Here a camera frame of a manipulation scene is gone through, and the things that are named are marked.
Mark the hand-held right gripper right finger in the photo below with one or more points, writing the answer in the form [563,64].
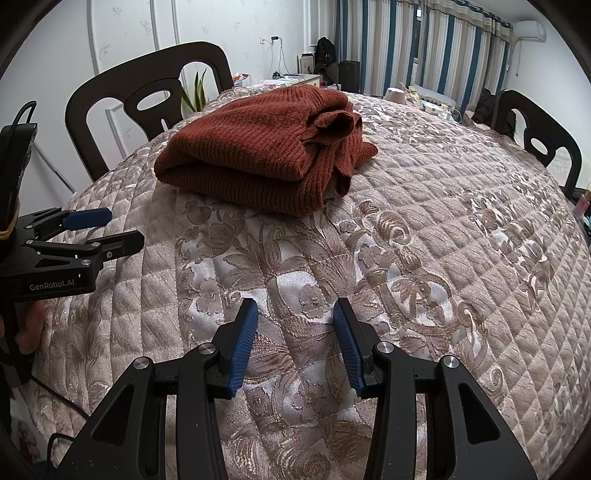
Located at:
[351,350]

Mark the picture frame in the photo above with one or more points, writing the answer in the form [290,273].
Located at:
[307,63]

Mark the black bag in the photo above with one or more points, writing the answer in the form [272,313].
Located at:
[485,106]

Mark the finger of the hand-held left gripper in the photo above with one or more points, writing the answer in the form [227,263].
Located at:
[87,218]
[120,244]

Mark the person's left hand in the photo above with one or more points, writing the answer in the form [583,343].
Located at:
[30,327]

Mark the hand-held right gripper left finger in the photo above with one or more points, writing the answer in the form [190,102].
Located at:
[242,350]

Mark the dark wooden chair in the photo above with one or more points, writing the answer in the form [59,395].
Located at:
[512,110]
[106,97]

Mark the beige quilted floral blanket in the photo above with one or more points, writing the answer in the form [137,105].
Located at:
[415,230]

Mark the white round humidifier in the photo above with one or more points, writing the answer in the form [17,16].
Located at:
[397,97]

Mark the striped curtain panel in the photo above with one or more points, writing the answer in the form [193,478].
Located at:
[378,41]
[466,55]

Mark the rust red knit sweater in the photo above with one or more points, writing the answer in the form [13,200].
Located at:
[240,152]

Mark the black backpack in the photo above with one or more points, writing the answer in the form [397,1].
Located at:
[325,53]

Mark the white air conditioner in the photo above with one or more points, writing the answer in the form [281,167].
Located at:
[530,31]

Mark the black speaker box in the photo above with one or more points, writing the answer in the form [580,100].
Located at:
[349,74]

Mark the green leafy plant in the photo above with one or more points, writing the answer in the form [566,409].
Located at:
[196,92]

